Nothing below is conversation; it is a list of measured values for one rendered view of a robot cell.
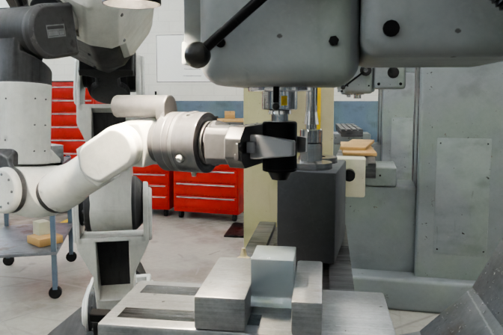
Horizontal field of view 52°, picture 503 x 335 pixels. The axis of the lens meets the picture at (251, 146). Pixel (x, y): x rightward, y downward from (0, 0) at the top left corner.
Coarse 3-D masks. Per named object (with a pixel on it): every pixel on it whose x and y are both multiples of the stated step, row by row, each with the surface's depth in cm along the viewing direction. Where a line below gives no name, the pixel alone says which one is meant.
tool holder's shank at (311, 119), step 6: (312, 90) 108; (306, 96) 109; (312, 96) 108; (306, 102) 109; (312, 102) 108; (306, 108) 109; (312, 108) 108; (306, 114) 109; (312, 114) 108; (306, 120) 109; (312, 120) 108; (306, 126) 109; (312, 126) 109
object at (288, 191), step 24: (312, 168) 106; (336, 168) 109; (288, 192) 106; (312, 192) 105; (336, 192) 105; (288, 216) 107; (312, 216) 105; (336, 216) 106; (288, 240) 107; (312, 240) 106; (336, 240) 107
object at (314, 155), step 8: (304, 136) 108; (312, 136) 108; (320, 136) 108; (312, 144) 108; (320, 144) 109; (312, 152) 108; (320, 152) 109; (304, 160) 109; (312, 160) 108; (320, 160) 109
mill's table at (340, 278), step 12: (264, 228) 134; (276, 228) 139; (252, 240) 123; (264, 240) 123; (276, 240) 123; (252, 252) 113; (348, 252) 113; (324, 264) 110; (336, 264) 105; (348, 264) 105; (324, 276) 102; (336, 276) 98; (348, 276) 98; (324, 288) 96; (336, 288) 92; (348, 288) 92
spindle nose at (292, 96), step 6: (264, 96) 69; (270, 96) 68; (288, 96) 68; (294, 96) 69; (264, 102) 69; (270, 102) 68; (288, 102) 68; (294, 102) 69; (264, 108) 69; (270, 108) 68; (282, 108) 68; (288, 108) 68; (294, 108) 69
